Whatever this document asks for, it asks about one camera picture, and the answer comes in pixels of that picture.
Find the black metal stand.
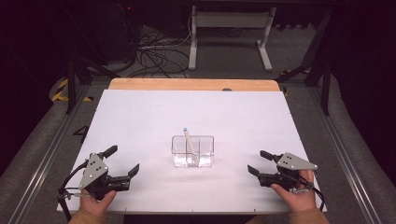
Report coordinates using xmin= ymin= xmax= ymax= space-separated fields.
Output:
xmin=275 ymin=8 xmax=332 ymax=117
xmin=64 ymin=6 xmax=120 ymax=116

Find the white table cover sheet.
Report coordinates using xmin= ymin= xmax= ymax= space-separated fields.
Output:
xmin=56 ymin=89 xmax=328 ymax=215

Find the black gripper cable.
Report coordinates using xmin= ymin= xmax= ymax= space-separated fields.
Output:
xmin=56 ymin=160 xmax=92 ymax=222
xmin=292 ymin=174 xmax=326 ymax=213

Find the white metal frame stand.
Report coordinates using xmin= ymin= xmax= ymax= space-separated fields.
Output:
xmin=188 ymin=5 xmax=276 ymax=72

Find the black equipment cabinet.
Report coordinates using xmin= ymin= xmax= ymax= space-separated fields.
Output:
xmin=99 ymin=3 xmax=143 ymax=63

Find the yellow black hazard tape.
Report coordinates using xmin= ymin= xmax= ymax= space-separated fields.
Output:
xmin=50 ymin=77 xmax=94 ymax=103

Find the person's right hand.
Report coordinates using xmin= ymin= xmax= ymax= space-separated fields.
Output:
xmin=270 ymin=169 xmax=317 ymax=214

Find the bundle of black floor cables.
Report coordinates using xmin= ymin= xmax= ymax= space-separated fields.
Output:
xmin=129 ymin=24 xmax=191 ymax=79

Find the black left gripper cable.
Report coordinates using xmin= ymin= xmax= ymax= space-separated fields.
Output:
xmin=56 ymin=160 xmax=92 ymax=222

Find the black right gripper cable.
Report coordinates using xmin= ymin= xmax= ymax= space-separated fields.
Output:
xmin=292 ymin=174 xmax=326 ymax=213

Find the white pen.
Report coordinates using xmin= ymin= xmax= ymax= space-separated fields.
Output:
xmin=182 ymin=127 xmax=200 ymax=164

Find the person's left hand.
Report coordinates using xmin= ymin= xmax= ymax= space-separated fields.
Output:
xmin=78 ymin=189 xmax=118 ymax=218

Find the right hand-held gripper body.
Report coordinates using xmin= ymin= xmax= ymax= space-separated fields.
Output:
xmin=257 ymin=152 xmax=318 ymax=192

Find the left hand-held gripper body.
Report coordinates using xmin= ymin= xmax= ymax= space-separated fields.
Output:
xmin=78 ymin=152 xmax=132 ymax=202

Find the clear plastic pen holder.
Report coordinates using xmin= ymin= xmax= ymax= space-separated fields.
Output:
xmin=171 ymin=134 xmax=215 ymax=168

